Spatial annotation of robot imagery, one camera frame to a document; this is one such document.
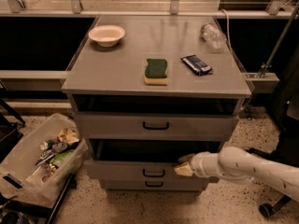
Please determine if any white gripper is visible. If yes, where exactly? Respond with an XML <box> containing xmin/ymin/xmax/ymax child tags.
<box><xmin>174</xmin><ymin>152</ymin><xmax>221</xmax><ymax>178</ymax></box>

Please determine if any grey drawer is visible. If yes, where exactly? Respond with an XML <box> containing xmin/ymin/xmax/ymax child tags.
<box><xmin>100</xmin><ymin>179</ymin><xmax>209</xmax><ymax>191</ymax></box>
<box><xmin>74</xmin><ymin>112</ymin><xmax>239</xmax><ymax>141</ymax></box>
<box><xmin>83</xmin><ymin>138</ymin><xmax>222</xmax><ymax>184</ymax></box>

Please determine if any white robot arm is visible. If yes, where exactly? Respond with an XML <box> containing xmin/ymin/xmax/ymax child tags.
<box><xmin>174</xmin><ymin>147</ymin><xmax>299</xmax><ymax>202</ymax></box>

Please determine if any grey bottom drawer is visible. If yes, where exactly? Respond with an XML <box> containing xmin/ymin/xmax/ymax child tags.
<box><xmin>100</xmin><ymin>179</ymin><xmax>209</xmax><ymax>191</ymax></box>

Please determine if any grey drawer cabinet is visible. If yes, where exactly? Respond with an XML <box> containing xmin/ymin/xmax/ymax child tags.
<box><xmin>61</xmin><ymin>14</ymin><xmax>252</xmax><ymax>194</ymax></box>

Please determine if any grey top drawer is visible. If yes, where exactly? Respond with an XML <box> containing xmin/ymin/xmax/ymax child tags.
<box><xmin>74</xmin><ymin>112</ymin><xmax>239</xmax><ymax>141</ymax></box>

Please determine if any green yellow sponge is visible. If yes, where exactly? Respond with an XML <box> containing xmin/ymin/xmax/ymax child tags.
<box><xmin>144</xmin><ymin>59</ymin><xmax>168</xmax><ymax>86</ymax></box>

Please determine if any dark blue snack packet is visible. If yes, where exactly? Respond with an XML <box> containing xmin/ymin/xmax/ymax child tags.
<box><xmin>181</xmin><ymin>55</ymin><xmax>213</xmax><ymax>76</ymax></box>

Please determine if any black office chair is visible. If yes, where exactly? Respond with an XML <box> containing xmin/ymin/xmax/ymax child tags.
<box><xmin>247</xmin><ymin>47</ymin><xmax>299</xmax><ymax>217</ymax></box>

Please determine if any crumpled yellow wrapper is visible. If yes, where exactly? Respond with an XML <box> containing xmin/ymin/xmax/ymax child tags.
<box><xmin>57</xmin><ymin>128</ymin><xmax>80</xmax><ymax>146</ymax></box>

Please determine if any green packet in bin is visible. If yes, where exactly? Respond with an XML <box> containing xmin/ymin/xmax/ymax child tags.
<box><xmin>50</xmin><ymin>149</ymin><xmax>73</xmax><ymax>167</ymax></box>

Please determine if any metal can in bin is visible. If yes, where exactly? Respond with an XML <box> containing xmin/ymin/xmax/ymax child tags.
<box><xmin>52</xmin><ymin>142</ymin><xmax>67</xmax><ymax>153</ymax></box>

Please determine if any clear plastic bottle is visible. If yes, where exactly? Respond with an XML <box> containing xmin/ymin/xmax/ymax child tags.
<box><xmin>201</xmin><ymin>23</ymin><xmax>226</xmax><ymax>49</ymax></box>

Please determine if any clear plastic storage bin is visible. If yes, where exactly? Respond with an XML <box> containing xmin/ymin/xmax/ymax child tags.
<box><xmin>1</xmin><ymin>113</ymin><xmax>88</xmax><ymax>201</ymax></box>

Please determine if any white bowl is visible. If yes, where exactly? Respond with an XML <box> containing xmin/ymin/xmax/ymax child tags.
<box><xmin>88</xmin><ymin>25</ymin><xmax>126</xmax><ymax>48</ymax></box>

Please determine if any white cable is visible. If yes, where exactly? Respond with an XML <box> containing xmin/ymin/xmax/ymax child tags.
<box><xmin>220</xmin><ymin>8</ymin><xmax>233</xmax><ymax>49</ymax></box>

